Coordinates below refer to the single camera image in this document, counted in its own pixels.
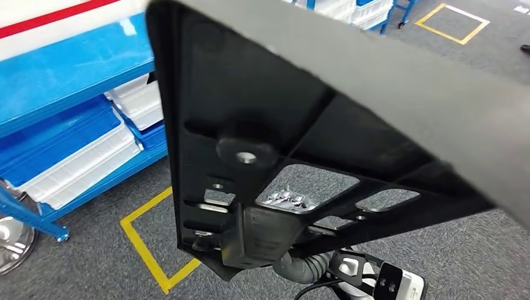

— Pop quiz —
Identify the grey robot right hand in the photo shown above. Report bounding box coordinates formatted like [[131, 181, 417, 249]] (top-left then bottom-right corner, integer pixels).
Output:
[[261, 187, 310, 211]]

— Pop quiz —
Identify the black plastic bracket part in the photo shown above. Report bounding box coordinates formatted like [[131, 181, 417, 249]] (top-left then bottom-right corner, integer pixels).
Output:
[[144, 0, 530, 283]]

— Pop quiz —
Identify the blue metal shelf rack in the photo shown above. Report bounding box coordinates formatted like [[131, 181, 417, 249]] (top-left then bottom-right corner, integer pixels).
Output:
[[289, 0, 419, 36], [0, 12, 169, 243]]

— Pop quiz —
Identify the yellow floor tape square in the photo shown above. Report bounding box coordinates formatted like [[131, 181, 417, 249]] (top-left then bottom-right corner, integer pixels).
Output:
[[415, 3, 491, 46], [120, 186, 202, 296]]

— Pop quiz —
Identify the round chrome stand base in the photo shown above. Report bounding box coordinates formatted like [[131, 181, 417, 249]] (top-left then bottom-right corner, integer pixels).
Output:
[[0, 177, 38, 276]]

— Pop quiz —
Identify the white car with red stripe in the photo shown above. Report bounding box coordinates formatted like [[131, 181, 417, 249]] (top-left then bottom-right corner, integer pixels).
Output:
[[0, 0, 150, 63]]

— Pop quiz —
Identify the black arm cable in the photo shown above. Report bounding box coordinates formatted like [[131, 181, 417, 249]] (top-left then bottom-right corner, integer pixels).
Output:
[[292, 279, 344, 300]]

